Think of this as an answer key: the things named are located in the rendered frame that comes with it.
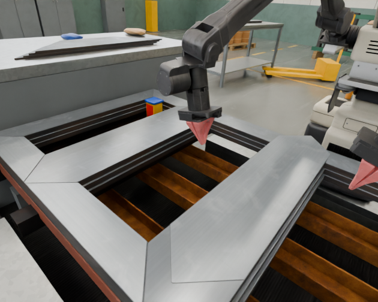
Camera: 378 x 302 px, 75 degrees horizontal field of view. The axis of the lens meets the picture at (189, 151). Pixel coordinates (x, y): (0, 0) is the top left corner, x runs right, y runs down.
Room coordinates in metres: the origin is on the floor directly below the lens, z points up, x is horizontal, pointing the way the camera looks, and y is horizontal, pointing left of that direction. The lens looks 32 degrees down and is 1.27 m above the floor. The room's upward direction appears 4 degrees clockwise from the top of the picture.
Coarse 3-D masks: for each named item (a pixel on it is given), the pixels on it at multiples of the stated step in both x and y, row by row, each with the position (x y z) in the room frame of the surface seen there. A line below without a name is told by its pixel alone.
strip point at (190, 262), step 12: (180, 240) 0.32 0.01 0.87; (192, 240) 0.32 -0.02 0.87; (180, 252) 0.29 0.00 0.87; (192, 252) 0.29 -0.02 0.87; (204, 252) 0.29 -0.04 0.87; (180, 264) 0.27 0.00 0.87; (192, 264) 0.27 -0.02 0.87; (204, 264) 0.27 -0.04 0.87; (216, 264) 0.27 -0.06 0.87; (180, 276) 0.24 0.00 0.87; (192, 276) 0.25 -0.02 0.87; (204, 276) 0.25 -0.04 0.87; (216, 276) 0.25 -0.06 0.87; (228, 276) 0.25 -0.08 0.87; (240, 276) 0.25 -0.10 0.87
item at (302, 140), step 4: (280, 136) 0.80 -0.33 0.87; (284, 136) 0.80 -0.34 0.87; (288, 136) 0.80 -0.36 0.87; (292, 136) 0.80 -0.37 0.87; (296, 136) 0.80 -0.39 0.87; (300, 136) 0.81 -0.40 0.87; (292, 140) 0.77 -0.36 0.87; (296, 140) 0.77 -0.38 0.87; (300, 140) 0.77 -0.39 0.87; (304, 140) 0.78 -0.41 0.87; (308, 140) 0.78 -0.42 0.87; (312, 140) 0.78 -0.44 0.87; (304, 144) 0.74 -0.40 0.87; (308, 144) 0.75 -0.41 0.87; (312, 144) 0.75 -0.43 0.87; (316, 144) 0.75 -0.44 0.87; (320, 144) 0.75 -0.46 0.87; (316, 148) 0.72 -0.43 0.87; (320, 148) 0.73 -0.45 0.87; (324, 148) 0.73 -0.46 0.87; (328, 152) 0.70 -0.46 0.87
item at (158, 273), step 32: (64, 128) 0.79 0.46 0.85; (224, 128) 0.87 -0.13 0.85; (0, 160) 0.58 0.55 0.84; (128, 160) 0.60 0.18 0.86; (32, 192) 0.43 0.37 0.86; (96, 192) 0.49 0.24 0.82; (288, 224) 0.39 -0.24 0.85; (160, 256) 0.28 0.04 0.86; (160, 288) 0.22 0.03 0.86; (192, 288) 0.23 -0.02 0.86; (224, 288) 0.23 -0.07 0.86
